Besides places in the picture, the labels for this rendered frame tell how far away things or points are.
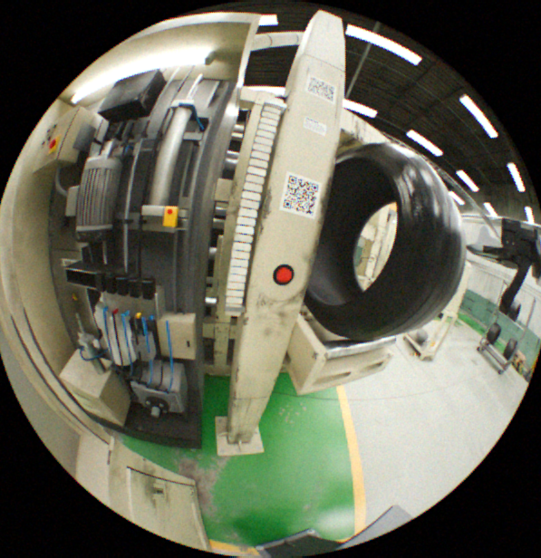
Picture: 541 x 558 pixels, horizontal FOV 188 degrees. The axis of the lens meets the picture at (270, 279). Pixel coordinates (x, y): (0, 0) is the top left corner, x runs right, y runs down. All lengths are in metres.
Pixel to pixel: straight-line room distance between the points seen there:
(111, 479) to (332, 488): 1.15
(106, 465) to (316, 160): 0.58
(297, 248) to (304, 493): 1.22
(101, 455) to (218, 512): 0.92
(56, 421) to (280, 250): 0.43
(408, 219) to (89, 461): 0.57
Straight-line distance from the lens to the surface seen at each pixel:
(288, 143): 0.35
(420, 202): 0.32
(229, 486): 1.15
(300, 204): 0.32
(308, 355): 0.35
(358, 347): 0.47
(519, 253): 0.43
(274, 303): 0.35
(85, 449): 0.31
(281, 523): 1.20
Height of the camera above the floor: 1.15
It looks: 17 degrees down
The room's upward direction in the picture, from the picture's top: 12 degrees clockwise
